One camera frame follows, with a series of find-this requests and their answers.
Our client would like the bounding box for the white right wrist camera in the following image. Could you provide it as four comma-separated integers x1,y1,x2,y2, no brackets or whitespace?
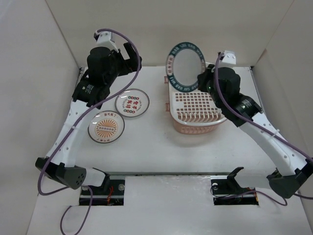
219,50,237,65

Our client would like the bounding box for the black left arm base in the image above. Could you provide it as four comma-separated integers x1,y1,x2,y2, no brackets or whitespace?
90,179,125,206

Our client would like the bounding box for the red lettered white plate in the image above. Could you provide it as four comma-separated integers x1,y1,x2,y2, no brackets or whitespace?
114,89,150,118

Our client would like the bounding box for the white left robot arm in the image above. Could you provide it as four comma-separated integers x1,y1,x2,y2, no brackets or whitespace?
35,42,142,195

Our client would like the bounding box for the white pink dish rack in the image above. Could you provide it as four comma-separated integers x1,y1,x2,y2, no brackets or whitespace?
164,76,227,135

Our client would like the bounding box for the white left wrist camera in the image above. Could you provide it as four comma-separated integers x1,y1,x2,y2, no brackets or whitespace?
94,30,118,51

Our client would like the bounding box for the green rimmed white plate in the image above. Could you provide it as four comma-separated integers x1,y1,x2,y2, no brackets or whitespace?
165,42,206,93

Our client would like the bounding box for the orange sunburst white plate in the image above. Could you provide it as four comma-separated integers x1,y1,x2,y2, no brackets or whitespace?
88,111,125,144

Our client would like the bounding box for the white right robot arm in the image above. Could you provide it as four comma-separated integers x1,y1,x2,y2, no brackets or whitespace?
198,64,313,199

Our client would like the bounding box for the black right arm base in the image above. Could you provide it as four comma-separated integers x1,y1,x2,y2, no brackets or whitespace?
210,167,259,206

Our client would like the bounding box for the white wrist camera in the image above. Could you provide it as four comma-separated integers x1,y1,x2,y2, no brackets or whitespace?
94,30,118,51
219,50,237,65

